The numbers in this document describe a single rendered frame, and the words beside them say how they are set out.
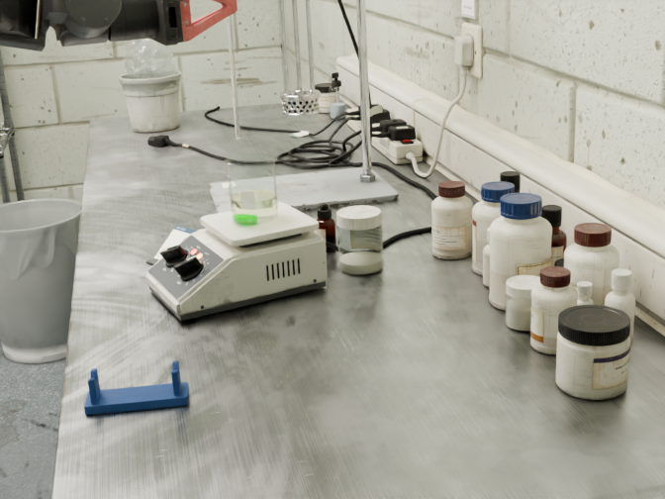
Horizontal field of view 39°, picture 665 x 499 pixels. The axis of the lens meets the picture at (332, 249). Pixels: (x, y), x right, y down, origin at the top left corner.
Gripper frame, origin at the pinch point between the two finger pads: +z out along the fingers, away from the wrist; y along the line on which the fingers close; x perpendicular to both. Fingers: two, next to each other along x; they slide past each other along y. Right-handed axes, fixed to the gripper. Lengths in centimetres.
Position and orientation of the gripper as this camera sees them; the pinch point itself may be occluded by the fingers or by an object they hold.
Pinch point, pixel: (229, 5)
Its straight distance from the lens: 114.4
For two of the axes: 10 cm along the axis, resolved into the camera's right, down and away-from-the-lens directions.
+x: 0.4, 9.4, 3.5
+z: 9.1, -1.8, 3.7
